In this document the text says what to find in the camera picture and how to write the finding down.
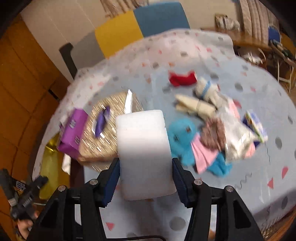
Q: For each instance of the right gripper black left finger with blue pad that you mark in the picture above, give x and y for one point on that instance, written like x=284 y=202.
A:
x=74 y=214

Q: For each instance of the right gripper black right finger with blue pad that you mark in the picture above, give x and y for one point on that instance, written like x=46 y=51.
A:
x=234 y=221

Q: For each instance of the pink towel blue band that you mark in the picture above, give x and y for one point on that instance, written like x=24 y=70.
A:
x=241 y=139

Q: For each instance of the white plastic snack packet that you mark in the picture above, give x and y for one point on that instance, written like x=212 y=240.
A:
x=227 y=119

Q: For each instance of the white foam sponge block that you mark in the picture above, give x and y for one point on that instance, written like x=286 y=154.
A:
x=145 y=156

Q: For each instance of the green white tissue pack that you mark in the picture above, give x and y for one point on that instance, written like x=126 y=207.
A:
x=253 y=122

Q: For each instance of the gold metal tin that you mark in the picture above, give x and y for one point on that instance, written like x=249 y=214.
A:
x=51 y=167

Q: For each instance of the gold ornate tissue box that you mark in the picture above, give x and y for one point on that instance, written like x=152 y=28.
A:
x=98 y=142

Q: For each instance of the pink cloth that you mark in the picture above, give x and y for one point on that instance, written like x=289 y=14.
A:
x=204 y=157

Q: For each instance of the purple cardboard box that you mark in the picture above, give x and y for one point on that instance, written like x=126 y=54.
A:
x=71 y=132

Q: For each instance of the brown patterned scrunchie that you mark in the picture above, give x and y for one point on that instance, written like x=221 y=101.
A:
x=213 y=134

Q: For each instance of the blue plush toy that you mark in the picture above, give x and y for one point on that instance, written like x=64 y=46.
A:
x=180 y=134

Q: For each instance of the cream rolled cloth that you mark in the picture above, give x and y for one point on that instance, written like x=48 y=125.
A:
x=194 y=106

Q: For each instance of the white sock blue stripe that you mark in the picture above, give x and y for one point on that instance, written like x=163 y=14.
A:
x=210 y=93

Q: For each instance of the white folding stool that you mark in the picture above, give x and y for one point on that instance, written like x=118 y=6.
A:
x=284 y=64

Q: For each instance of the red knitted sock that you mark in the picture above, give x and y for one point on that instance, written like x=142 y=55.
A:
x=182 y=79

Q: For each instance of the white handbag under desk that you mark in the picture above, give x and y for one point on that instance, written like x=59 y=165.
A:
x=253 y=55

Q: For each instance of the wooden desk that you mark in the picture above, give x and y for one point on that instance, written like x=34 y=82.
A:
x=242 y=39

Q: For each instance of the blue folding chair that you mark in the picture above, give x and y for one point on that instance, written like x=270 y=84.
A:
x=273 y=33

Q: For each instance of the bottles and boxes on desk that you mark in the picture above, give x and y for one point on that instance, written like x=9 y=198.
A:
x=224 y=22

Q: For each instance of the right patterned curtain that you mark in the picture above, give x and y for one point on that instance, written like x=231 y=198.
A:
x=256 y=18

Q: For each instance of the patterned curtain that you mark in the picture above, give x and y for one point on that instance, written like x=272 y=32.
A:
x=256 y=18
x=114 y=8

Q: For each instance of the grey yellow blue sofa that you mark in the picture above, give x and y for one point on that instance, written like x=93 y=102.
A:
x=117 y=33

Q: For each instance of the left patterned curtain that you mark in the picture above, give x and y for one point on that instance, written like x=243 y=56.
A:
x=114 y=8

